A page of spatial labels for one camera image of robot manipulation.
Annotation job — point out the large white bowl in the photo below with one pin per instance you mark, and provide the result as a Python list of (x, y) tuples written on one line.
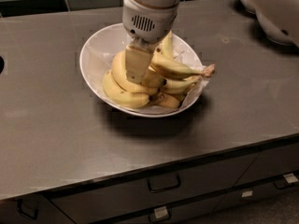
[(110, 37)]

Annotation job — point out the small bottom yellow banana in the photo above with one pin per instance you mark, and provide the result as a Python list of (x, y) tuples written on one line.
[(165, 100)]

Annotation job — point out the lower middle drawer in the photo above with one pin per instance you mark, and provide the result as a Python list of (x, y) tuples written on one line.
[(170, 213)]

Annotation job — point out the curved yellow banana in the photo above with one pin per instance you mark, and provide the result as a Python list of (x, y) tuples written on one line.
[(153, 79)]

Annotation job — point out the long banana with stem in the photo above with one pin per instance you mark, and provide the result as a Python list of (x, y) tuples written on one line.
[(176, 70)]

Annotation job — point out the upper middle drawer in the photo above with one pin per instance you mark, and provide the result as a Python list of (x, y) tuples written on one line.
[(101, 204)]

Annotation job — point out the bottom left yellow banana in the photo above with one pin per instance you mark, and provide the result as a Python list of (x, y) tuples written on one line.
[(122, 97)]

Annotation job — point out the left drawer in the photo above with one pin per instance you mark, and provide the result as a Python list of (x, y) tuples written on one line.
[(31, 209)]

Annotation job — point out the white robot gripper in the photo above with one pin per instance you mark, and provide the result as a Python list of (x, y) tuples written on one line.
[(149, 20)]

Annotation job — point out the upright yellow banana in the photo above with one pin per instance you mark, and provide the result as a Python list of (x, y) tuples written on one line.
[(166, 46)]

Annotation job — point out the right lower drawer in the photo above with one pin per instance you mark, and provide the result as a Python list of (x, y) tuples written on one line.
[(258, 190)]

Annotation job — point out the middle left yellow banana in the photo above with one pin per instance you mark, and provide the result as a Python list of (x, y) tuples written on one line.
[(119, 74)]

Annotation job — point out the white bowl right front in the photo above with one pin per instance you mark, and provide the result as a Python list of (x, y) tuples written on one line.
[(271, 31)]

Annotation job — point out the drawer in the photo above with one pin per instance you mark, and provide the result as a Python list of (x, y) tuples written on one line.
[(31, 209), (258, 190), (101, 204), (272, 162), (170, 213)]

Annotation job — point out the lower right yellow banana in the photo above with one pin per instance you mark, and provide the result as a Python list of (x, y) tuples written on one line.
[(176, 86)]

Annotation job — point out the right upper drawer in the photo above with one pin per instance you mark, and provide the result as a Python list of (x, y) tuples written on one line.
[(272, 162)]

